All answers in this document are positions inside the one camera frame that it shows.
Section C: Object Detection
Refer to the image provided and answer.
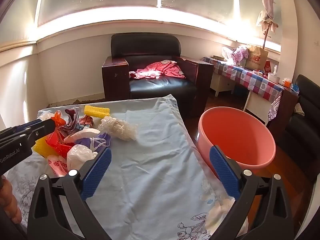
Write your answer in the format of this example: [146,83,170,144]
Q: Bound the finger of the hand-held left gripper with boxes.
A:
[0,120,43,140]
[24,119,56,147]

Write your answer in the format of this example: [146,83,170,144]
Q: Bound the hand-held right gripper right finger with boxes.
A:
[209,145,294,240]

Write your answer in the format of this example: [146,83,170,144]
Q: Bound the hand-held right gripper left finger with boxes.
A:
[27,147,112,240]

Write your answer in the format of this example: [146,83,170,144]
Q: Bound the orange plastic bag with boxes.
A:
[51,110,67,128]

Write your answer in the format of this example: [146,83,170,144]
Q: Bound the yellow foam net sleeve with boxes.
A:
[84,104,111,118]
[32,136,54,158]

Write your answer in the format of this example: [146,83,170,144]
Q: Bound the red printed plastic bag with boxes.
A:
[46,127,75,157]

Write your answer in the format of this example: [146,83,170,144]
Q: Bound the patterned fabric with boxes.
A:
[61,107,82,133]

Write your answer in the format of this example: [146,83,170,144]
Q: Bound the purple face mask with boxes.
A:
[75,132,112,153]

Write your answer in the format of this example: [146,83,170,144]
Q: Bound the pink plastic basin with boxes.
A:
[198,106,277,179]

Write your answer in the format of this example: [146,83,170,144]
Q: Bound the white pink foam piece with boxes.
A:
[64,128,100,143]

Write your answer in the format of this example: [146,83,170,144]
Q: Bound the pink floral packet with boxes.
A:
[46,154,68,177]

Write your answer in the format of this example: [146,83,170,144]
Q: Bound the pink blue wrapper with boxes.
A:
[79,115,94,130]

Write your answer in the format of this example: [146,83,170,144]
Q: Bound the white foam net wrap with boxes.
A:
[98,116,138,141]

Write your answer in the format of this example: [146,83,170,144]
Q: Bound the person's left hand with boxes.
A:
[1,177,22,224]

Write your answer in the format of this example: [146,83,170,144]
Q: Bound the light blue floral sheet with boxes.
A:
[5,94,249,240]

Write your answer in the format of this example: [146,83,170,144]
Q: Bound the white table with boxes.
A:
[242,90,270,125]

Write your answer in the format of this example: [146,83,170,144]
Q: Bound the black leather sofa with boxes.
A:
[266,74,320,183]

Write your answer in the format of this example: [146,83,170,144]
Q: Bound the white drawer cabinet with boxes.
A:
[210,72,235,97]

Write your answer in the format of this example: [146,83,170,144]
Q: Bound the beige cloth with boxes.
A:
[294,103,305,117]

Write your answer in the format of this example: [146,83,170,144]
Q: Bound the checked tablecloth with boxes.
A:
[202,56,285,122]

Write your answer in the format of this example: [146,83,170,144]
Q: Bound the black leather armchair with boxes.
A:
[102,33,214,117]

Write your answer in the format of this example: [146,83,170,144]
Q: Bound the white tissue tub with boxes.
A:
[267,65,280,82]

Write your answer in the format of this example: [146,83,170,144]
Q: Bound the brown paper bag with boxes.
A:
[244,44,269,71]

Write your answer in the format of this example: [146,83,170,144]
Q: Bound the purple checked cloth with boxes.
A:
[231,46,249,67]

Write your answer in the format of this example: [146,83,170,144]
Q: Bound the translucent white plastic bag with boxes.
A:
[221,46,237,62]

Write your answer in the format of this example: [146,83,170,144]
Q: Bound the pink spotted garment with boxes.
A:
[129,59,187,80]

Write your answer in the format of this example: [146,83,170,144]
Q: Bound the wide window blind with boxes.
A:
[37,0,160,28]

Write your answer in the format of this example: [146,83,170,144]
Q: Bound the coat rack with clothes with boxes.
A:
[255,0,279,50]

